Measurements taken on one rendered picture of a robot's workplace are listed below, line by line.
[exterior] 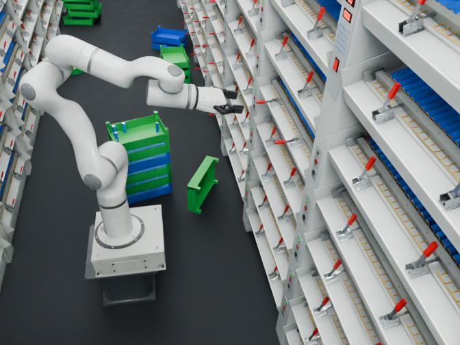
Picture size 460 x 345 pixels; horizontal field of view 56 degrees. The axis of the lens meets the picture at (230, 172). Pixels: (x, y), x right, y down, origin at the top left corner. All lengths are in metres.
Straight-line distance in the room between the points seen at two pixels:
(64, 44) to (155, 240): 0.89
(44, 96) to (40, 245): 1.18
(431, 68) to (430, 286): 0.43
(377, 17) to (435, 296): 0.57
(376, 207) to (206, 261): 1.41
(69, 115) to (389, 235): 1.14
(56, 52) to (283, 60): 0.78
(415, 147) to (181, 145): 2.30
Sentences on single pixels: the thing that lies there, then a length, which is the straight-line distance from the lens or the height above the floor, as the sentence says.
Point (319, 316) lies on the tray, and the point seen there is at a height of 0.55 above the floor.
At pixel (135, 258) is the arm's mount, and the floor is 0.38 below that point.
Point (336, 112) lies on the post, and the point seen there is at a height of 1.26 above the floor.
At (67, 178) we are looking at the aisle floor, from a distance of 2.93.
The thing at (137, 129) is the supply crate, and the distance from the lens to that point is 2.55.
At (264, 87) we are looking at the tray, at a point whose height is 0.94.
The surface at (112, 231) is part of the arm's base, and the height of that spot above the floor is 0.45.
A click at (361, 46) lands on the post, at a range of 1.09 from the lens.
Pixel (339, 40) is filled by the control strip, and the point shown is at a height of 1.43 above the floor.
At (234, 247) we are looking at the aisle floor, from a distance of 2.40.
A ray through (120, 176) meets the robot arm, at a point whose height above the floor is 0.68.
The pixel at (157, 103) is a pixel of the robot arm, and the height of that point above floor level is 1.11.
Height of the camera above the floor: 1.86
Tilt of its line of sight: 41 degrees down
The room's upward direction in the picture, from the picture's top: 3 degrees clockwise
